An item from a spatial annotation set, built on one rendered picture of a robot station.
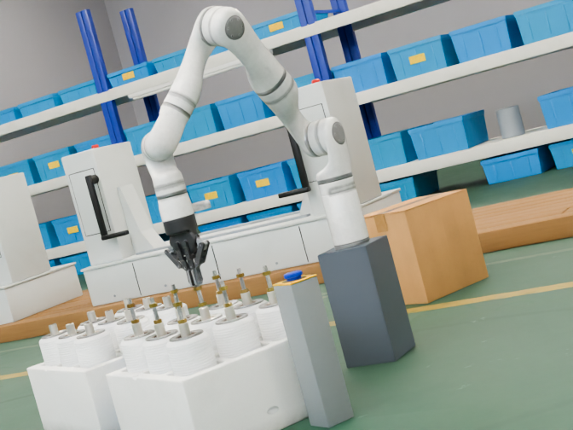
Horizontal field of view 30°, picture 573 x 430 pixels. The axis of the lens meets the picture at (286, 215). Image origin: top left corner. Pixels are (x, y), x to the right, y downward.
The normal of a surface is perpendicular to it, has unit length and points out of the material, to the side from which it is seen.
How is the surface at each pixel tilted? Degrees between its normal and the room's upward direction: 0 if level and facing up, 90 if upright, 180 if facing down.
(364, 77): 93
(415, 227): 90
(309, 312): 90
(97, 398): 90
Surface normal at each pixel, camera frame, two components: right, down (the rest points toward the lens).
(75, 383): -0.78, 0.25
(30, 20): 0.84, -0.19
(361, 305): -0.47, 0.18
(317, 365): 0.54, -0.09
